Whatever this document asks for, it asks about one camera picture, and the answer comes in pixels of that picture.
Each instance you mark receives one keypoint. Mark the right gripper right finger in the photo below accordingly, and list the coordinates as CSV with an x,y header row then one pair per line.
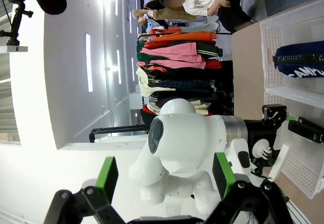
x,y
225,178

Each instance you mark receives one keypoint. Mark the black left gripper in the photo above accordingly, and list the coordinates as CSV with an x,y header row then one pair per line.
x,y
260,130

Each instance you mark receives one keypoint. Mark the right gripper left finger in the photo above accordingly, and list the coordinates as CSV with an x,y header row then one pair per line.
x,y
106,181

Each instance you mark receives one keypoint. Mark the navy CAMPUS pencil case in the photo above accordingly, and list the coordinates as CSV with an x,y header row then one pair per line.
x,y
301,56

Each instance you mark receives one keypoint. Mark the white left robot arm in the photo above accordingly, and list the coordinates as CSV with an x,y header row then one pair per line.
x,y
187,143

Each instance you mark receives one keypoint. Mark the small red garment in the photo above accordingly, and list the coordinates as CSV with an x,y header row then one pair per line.
x,y
213,64

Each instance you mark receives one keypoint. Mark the cream garment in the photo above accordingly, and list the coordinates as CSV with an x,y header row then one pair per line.
x,y
146,84

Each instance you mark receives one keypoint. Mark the long ceiling light panel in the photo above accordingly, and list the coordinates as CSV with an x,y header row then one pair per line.
x,y
133,69
88,61
119,67

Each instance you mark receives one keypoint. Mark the pink garment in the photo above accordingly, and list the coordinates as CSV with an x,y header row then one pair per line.
x,y
174,54

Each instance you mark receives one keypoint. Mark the orange garment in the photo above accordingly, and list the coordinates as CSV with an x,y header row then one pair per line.
x,y
182,37

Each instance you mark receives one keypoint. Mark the person in white t-shirt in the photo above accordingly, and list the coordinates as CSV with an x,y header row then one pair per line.
x,y
200,1

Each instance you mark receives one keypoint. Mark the dark-haired background person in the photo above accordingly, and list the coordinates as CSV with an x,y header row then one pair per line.
x,y
172,13

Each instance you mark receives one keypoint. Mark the bald mannequin head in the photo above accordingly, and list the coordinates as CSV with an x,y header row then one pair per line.
x,y
140,16

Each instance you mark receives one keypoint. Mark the white wall box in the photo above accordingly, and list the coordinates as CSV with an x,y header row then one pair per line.
x,y
135,102

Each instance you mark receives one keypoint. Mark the white mount bracket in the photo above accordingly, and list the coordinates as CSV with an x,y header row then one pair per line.
x,y
12,48

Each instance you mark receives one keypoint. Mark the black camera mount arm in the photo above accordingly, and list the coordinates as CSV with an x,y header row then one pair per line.
x,y
16,23

